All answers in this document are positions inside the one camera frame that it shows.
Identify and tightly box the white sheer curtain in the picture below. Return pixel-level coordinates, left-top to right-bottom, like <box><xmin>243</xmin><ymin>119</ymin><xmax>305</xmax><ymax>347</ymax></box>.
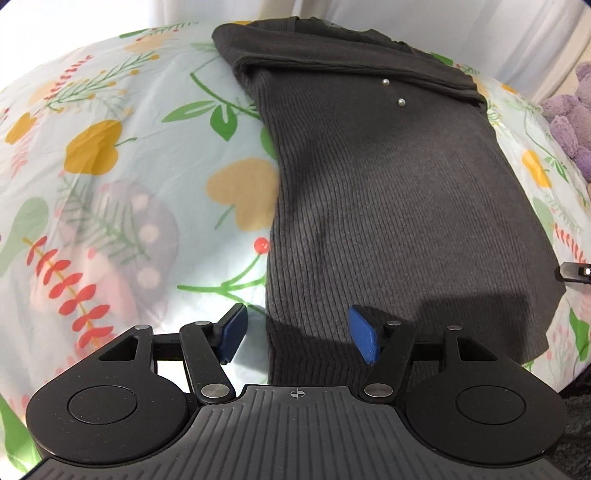
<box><xmin>154</xmin><ymin>0</ymin><xmax>590</xmax><ymax>100</ymax></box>

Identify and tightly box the purple teddy bear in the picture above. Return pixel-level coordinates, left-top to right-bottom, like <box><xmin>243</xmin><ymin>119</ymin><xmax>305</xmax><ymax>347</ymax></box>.
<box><xmin>541</xmin><ymin>62</ymin><xmax>591</xmax><ymax>183</ymax></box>

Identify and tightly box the dark grey ribbed sweater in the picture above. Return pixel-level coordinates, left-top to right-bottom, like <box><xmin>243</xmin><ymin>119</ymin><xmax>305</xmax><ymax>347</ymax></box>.
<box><xmin>212</xmin><ymin>17</ymin><xmax>565</xmax><ymax>387</ymax></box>

